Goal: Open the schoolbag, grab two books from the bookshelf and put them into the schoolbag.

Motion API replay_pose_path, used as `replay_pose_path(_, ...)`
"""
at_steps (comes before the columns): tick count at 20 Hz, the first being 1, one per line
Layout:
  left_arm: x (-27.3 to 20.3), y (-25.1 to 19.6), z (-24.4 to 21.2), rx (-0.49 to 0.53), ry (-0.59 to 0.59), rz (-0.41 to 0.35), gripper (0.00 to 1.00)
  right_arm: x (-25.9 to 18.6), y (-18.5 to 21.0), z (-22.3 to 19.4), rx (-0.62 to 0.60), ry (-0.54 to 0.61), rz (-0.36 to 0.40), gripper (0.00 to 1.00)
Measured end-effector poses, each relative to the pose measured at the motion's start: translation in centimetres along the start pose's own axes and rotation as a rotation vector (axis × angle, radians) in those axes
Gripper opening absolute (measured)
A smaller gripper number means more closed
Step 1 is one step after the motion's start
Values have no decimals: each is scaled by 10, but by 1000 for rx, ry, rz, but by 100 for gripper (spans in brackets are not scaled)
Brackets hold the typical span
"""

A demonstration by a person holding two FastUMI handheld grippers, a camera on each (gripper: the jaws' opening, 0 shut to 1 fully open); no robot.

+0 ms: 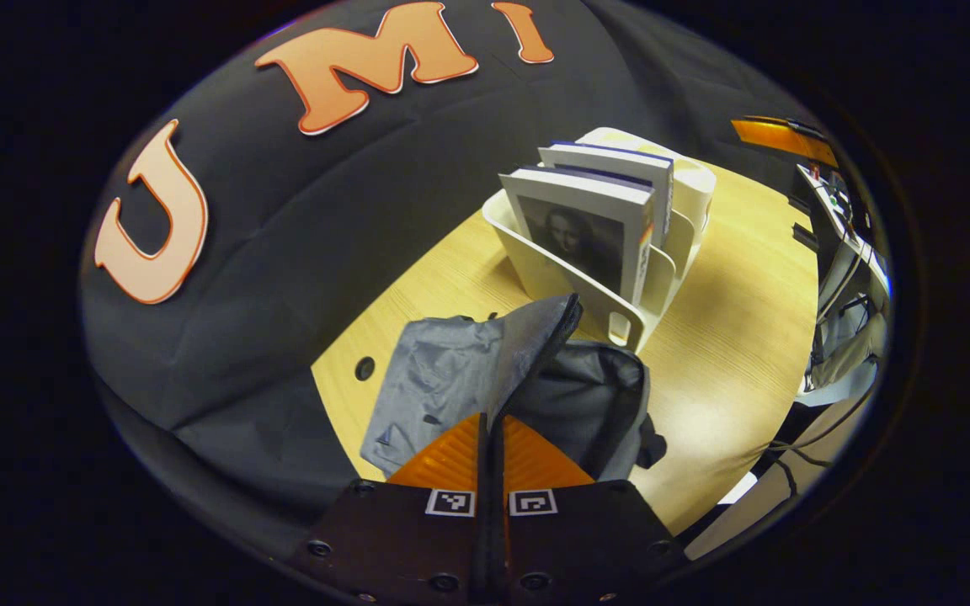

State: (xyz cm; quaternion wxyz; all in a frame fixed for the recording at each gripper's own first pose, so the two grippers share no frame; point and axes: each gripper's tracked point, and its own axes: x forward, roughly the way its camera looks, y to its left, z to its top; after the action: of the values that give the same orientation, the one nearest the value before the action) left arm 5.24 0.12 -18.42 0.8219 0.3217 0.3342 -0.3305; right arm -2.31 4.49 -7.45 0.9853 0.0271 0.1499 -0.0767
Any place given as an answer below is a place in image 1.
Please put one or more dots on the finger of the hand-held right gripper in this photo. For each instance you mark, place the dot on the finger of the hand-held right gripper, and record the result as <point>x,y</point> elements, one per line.
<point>788,139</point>

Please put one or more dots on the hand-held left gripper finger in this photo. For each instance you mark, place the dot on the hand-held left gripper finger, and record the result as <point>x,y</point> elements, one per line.
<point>485,522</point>
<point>500,522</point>

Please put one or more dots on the grey schoolbag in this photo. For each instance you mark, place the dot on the grey schoolbag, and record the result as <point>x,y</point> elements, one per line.
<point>443,370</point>

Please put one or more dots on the blue painting cover book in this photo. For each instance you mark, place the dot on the blue painting cover book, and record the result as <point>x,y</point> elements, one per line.
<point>620,164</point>

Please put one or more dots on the portrait cover book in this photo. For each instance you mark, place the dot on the portrait cover book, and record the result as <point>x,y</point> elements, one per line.
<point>573,236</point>

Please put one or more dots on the white bookshelf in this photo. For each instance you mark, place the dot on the white bookshelf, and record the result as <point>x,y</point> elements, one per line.
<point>552,278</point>

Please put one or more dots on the white side desk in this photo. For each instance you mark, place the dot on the white side desk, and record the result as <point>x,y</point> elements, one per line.
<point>855,248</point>

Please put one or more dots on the black desk grommet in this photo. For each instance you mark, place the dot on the black desk grommet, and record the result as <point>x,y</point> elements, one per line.
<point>365,368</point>

